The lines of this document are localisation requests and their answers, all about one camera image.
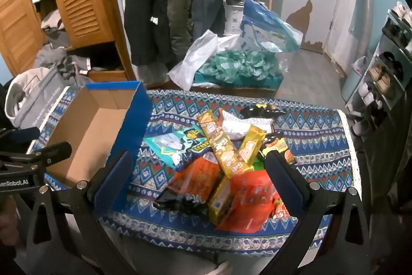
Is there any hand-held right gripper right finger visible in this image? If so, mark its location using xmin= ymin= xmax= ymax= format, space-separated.
xmin=257 ymin=151 xmax=374 ymax=275

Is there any teal patterned bundle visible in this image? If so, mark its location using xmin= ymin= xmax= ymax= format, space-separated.
xmin=195 ymin=48 xmax=285 ymax=90

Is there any blue patterned tablecloth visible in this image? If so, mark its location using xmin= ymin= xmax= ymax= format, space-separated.
xmin=30 ymin=86 xmax=361 ymax=258

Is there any red orange snack packet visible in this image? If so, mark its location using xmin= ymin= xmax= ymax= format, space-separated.
xmin=215 ymin=169 xmax=280 ymax=234

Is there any light blue bin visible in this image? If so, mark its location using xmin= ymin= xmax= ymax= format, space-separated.
xmin=341 ymin=56 xmax=371 ymax=102

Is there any blue plastic bag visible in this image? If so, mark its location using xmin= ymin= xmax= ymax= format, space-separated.
xmin=240 ymin=0 xmax=305 ymax=53

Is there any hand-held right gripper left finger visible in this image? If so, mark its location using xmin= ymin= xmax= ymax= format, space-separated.
xmin=26 ymin=149 xmax=139 ymax=275

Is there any glossy black snack packet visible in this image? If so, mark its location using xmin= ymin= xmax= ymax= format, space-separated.
xmin=154 ymin=189 xmax=210 ymax=218

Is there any long yellow snack packet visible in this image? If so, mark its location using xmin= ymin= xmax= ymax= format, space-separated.
xmin=197 ymin=109 xmax=255 ymax=179

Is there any teal snack packet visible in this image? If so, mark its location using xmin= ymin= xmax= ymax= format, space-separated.
xmin=143 ymin=127 xmax=210 ymax=171

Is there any orange striped snack packet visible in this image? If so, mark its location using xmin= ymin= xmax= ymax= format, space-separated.
xmin=164 ymin=154 xmax=226 ymax=201

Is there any black hanging jacket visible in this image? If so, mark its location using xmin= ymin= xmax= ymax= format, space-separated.
xmin=124 ymin=0 xmax=173 ymax=68

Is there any grey clothes pile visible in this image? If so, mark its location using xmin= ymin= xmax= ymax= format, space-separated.
xmin=34 ymin=9 xmax=95 ymax=82

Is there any white hooded garment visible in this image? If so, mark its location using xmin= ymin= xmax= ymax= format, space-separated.
xmin=5 ymin=68 xmax=49 ymax=121

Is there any white plastic bag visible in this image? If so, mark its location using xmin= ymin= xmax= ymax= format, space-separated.
xmin=167 ymin=29 xmax=245 ymax=90

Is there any grey fabric laundry basket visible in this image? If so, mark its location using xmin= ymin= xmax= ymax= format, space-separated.
xmin=19 ymin=70 xmax=70 ymax=130

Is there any white patterned bin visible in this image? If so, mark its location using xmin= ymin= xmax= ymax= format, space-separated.
xmin=224 ymin=0 xmax=261 ymax=35

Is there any yellow blue label snack packet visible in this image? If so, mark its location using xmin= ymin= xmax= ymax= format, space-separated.
xmin=208 ymin=177 xmax=235 ymax=226

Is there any olive hanging coat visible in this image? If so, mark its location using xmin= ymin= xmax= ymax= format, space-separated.
xmin=166 ymin=0 xmax=195 ymax=64

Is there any shoe rack with shoes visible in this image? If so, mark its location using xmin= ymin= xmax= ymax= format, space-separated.
xmin=351 ymin=1 xmax=412 ymax=134

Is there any golden yellow snack packet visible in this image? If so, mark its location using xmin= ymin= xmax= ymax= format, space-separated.
xmin=237 ymin=125 xmax=268 ymax=166

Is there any blue cardboard box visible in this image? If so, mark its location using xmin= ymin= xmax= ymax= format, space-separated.
xmin=42 ymin=81 xmax=154 ymax=214

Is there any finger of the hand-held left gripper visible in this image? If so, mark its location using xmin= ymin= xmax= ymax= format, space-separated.
xmin=32 ymin=142 xmax=73 ymax=168
xmin=0 ymin=127 xmax=41 ymax=145

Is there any black yellow burger snack packet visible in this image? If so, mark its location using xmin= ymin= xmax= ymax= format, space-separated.
xmin=261 ymin=132 xmax=297 ymax=166

